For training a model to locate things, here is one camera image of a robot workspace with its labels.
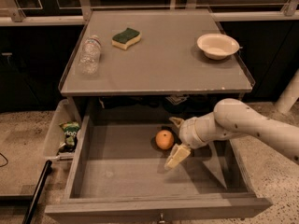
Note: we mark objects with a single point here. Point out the metal drawer handle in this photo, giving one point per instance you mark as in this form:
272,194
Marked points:
161,219

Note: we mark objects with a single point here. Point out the white bowl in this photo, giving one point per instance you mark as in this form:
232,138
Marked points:
217,46

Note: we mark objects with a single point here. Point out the open grey top drawer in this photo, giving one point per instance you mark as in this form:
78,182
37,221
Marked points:
118,175

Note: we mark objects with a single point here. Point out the clear plastic water bottle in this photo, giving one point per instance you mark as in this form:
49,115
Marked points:
89,57

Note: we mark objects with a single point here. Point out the white railing frame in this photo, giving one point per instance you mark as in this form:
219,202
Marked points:
78,11

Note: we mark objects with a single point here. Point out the green snack bag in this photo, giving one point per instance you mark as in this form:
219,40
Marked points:
70,130

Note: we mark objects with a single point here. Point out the orange fruit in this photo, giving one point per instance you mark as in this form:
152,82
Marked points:
164,139

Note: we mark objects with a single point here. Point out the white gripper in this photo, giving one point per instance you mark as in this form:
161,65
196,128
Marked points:
187,133

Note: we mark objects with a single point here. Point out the green and yellow sponge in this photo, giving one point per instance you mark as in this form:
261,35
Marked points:
126,38

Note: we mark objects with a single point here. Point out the white post leg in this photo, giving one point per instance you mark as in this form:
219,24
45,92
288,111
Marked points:
290,95

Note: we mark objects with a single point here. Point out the clear plastic bin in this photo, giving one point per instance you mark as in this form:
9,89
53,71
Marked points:
55,135

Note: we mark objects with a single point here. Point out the grey cabinet with counter top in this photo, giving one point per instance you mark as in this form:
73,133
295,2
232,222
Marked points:
165,61

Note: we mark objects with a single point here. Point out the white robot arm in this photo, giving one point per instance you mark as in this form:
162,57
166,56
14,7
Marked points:
229,119

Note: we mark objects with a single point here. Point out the black pole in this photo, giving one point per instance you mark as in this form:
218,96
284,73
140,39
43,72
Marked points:
37,193

